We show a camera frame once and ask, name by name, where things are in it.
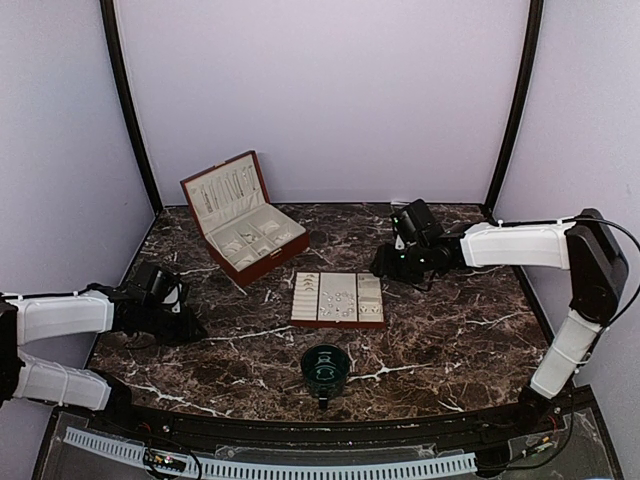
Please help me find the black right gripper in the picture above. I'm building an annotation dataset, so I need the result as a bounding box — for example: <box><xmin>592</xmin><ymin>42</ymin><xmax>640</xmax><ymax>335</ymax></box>
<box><xmin>370</xmin><ymin>242</ymin><xmax>430</xmax><ymax>285</ymax></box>

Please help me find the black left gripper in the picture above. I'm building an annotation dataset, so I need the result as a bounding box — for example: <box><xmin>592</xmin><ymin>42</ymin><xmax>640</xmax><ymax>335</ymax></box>
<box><xmin>142</xmin><ymin>302</ymin><xmax>207</xmax><ymax>347</ymax></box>

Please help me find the red jewelry tray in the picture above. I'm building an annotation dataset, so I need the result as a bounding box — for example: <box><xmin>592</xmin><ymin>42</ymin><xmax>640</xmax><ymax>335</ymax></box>
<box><xmin>290</xmin><ymin>272</ymin><xmax>385</xmax><ymax>329</ymax></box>

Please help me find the red jewelry box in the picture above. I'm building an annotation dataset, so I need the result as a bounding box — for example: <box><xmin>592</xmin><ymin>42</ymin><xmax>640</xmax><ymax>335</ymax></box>
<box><xmin>181</xmin><ymin>150</ymin><xmax>310</xmax><ymax>287</ymax></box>

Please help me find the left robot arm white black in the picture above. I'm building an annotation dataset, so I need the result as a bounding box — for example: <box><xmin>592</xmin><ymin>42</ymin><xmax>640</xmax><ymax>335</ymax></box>
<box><xmin>1</xmin><ymin>262</ymin><xmax>207</xmax><ymax>436</ymax></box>

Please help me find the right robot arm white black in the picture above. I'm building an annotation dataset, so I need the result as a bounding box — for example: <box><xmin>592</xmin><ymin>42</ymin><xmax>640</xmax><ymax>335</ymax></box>
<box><xmin>370</xmin><ymin>199</ymin><xmax>629</xmax><ymax>434</ymax></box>

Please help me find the dark green glass mug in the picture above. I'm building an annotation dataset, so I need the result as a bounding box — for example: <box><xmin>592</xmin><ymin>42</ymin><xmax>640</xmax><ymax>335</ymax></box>
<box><xmin>301</xmin><ymin>344</ymin><xmax>350</xmax><ymax>411</ymax></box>

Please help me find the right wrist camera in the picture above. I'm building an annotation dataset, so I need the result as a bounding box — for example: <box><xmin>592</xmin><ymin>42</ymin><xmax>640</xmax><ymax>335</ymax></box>
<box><xmin>391</xmin><ymin>214</ymin><xmax>406</xmax><ymax>251</ymax></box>

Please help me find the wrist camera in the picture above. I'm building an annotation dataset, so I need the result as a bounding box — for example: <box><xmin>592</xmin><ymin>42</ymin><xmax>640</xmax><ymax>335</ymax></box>
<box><xmin>161</xmin><ymin>283</ymin><xmax>189</xmax><ymax>314</ymax></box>
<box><xmin>391</xmin><ymin>214</ymin><xmax>406</xmax><ymax>251</ymax></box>

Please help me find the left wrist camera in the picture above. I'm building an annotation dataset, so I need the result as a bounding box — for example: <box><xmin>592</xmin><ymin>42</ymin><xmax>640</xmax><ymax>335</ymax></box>
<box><xmin>161</xmin><ymin>283</ymin><xmax>189</xmax><ymax>314</ymax></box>

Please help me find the white slotted cable duct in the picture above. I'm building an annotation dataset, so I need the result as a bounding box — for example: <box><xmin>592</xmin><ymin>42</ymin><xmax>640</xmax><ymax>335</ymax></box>
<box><xmin>63</xmin><ymin>427</ymin><xmax>477</xmax><ymax>479</ymax></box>

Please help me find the black front rail base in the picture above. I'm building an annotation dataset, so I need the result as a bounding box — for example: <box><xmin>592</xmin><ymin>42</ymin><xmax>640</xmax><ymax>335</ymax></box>
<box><xmin>88</xmin><ymin>387</ymin><xmax>594</xmax><ymax>451</ymax></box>

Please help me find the right black frame post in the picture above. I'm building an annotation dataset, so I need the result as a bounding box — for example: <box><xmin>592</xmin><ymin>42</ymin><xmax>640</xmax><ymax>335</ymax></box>
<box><xmin>482</xmin><ymin>0</ymin><xmax>544</xmax><ymax>217</ymax></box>

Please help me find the black frame post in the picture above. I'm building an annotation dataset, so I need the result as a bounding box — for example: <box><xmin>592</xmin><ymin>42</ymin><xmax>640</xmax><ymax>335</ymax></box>
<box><xmin>482</xmin><ymin>0</ymin><xmax>544</xmax><ymax>217</ymax></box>
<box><xmin>99</xmin><ymin>0</ymin><xmax>164</xmax><ymax>216</ymax></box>

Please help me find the left black frame post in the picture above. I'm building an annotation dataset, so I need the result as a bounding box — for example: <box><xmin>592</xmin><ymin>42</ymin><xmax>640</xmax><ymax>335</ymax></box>
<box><xmin>99</xmin><ymin>0</ymin><xmax>164</xmax><ymax>216</ymax></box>

